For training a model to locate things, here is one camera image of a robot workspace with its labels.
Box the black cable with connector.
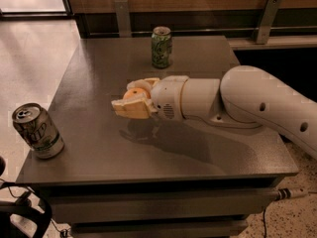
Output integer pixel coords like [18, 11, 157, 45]
[262, 187, 317, 238]

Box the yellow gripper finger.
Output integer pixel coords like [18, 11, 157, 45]
[127, 77, 159, 91]
[111, 94, 158, 119]

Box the grey drawer cabinet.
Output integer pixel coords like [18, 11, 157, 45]
[18, 38, 298, 238]

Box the silver 7up can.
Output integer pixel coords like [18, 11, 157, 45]
[12, 103, 64, 160]

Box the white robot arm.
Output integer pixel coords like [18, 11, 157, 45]
[111, 65, 317, 158]

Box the metal wall bracket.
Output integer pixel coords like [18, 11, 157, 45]
[115, 0, 132, 38]
[253, 0, 282, 45]

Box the black chair part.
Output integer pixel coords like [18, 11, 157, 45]
[0, 156, 53, 238]

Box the green soda can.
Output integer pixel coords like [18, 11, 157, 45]
[152, 26, 172, 68]

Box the left metal wall bracket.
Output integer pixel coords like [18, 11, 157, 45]
[115, 0, 132, 38]

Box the right metal wall bracket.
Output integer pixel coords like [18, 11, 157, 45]
[253, 0, 282, 45]

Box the orange fruit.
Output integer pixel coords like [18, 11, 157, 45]
[123, 87, 151, 99]

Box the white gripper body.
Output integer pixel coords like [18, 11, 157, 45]
[151, 75, 189, 121]

